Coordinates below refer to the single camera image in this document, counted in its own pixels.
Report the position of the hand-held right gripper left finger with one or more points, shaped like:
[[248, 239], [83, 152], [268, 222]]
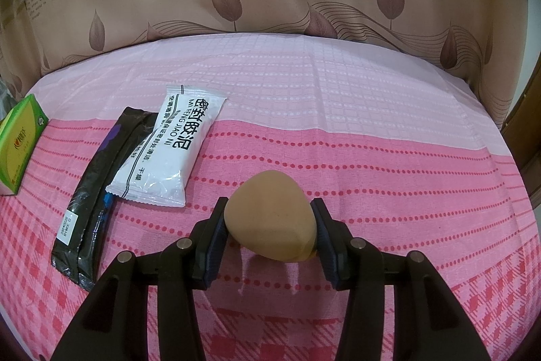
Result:
[[213, 247]]

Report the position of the pink checked bed sheet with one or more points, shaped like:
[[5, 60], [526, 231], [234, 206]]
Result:
[[380, 158]]

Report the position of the green tissue pack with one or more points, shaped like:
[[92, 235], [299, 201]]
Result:
[[21, 141]]

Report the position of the brown wooden furniture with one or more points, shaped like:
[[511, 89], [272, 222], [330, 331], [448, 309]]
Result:
[[528, 149]]

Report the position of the black plastic packet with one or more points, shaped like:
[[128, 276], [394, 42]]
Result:
[[88, 192]]

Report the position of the beige makeup sponge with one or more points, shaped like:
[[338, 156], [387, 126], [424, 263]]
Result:
[[270, 213]]

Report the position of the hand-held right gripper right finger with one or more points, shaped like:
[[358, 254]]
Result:
[[326, 251]]

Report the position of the white printed packet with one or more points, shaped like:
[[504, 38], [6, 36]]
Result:
[[169, 149]]

